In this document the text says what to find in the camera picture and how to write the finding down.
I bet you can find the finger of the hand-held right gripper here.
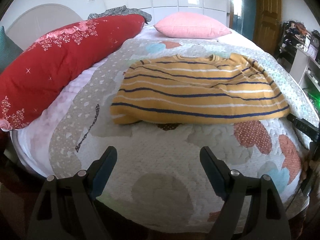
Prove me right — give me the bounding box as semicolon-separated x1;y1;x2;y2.
286;113;320;142

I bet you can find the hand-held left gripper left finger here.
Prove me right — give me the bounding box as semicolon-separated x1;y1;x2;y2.
26;145;118;240

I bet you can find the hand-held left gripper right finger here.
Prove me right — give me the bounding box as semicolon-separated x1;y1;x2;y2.
199;146;292;240

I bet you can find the yellow striped sweater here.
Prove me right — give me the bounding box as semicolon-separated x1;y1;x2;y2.
110;54;291;125

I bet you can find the patterned quilted blanket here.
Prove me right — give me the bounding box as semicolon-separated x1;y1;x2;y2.
49;34;315;234

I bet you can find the white cabinet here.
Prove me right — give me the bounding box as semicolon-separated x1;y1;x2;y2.
290;46;320;100

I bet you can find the dark cluttered shelf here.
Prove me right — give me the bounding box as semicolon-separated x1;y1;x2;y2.
275;20;313;65

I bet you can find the red floral quilt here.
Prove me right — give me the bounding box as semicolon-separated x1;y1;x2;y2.
0;14;146;132

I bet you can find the wooden door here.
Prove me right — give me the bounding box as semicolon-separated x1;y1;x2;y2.
253;0;283;54

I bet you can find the dark teal door panel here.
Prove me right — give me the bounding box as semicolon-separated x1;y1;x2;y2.
229;0;258;42

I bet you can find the pink pillow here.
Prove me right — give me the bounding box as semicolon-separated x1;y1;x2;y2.
153;12;232;39

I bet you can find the teal cushion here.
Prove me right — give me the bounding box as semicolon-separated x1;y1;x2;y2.
0;26;23;74

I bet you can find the grey knitted garment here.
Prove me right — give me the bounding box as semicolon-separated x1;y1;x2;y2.
87;5;152;25

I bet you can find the white rounded headboard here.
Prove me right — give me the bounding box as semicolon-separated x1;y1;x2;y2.
5;3;84;45

